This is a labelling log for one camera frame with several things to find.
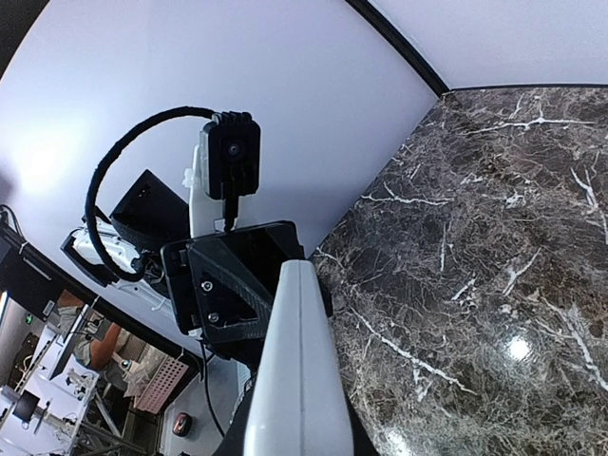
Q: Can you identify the white remote control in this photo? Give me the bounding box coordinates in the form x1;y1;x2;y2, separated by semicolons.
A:
243;260;354;455

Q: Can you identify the person in background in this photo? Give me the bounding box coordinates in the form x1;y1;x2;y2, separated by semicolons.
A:
57;290;131;371

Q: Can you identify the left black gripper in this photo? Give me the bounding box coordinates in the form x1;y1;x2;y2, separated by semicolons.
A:
161;220;304;345

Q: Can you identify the pink perforated basket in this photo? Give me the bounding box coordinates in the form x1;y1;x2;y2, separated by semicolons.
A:
134;356;188;414

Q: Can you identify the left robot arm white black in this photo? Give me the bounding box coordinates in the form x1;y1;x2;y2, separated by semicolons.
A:
62;170;304;358

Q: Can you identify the left black frame post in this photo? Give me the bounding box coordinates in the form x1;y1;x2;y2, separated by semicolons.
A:
346;0;450;98

